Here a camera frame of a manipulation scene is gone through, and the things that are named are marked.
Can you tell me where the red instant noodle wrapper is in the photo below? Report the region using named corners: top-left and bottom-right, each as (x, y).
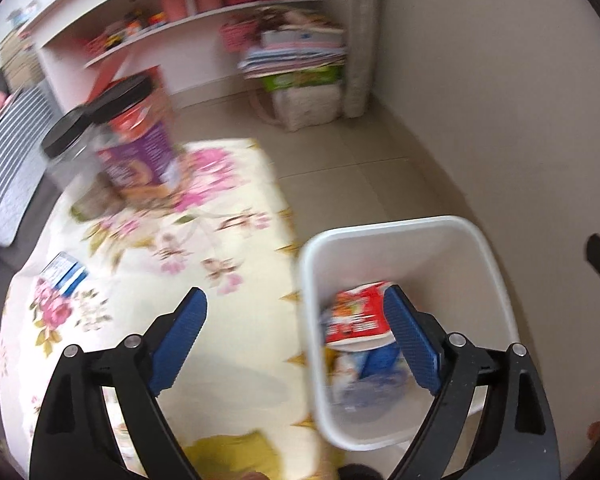
top-left (321, 281), bottom-right (396, 352)

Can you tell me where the crushed clear plastic bottle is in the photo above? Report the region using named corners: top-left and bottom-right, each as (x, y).
top-left (332, 368), bottom-right (411, 412)

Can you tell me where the white plastic trash bin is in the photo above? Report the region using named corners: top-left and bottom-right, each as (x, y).
top-left (298, 216), bottom-right (519, 452)

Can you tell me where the blue white small packet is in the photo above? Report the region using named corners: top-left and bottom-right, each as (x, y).
top-left (41, 252), bottom-right (88, 297)

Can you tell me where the clear jar black lid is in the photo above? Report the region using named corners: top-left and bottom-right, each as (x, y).
top-left (41, 106), bottom-right (124, 221)

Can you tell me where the purple label snack jar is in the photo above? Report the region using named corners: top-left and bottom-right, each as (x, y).
top-left (83, 72), bottom-right (186, 206)

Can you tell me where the red cardboard box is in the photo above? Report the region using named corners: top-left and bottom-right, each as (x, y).
top-left (85, 66), bottom-right (174, 124)

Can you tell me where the grey sofa striped cover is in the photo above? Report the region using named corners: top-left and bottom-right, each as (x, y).
top-left (0, 80), bottom-right (61, 247)

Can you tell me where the white fluffy stool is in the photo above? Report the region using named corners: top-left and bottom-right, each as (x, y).
top-left (272, 84), bottom-right (342, 131)

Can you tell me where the green tissue pack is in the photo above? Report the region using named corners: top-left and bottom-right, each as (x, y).
top-left (261, 65), bottom-right (343, 92)

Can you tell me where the pink woven basket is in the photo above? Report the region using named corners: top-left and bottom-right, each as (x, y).
top-left (220, 20), bottom-right (258, 53)

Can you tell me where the stack of books and papers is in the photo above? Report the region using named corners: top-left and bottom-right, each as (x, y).
top-left (237, 6), bottom-right (347, 79)

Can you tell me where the stack of books beside shelf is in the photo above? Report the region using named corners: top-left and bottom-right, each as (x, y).
top-left (0, 30), bottom-right (45, 91)

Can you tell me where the white curved shelf unit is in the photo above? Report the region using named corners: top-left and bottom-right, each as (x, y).
top-left (24, 0), bottom-right (347, 110)

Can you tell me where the pink bucket left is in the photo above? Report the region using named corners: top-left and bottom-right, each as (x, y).
top-left (160, 0), bottom-right (188, 23)

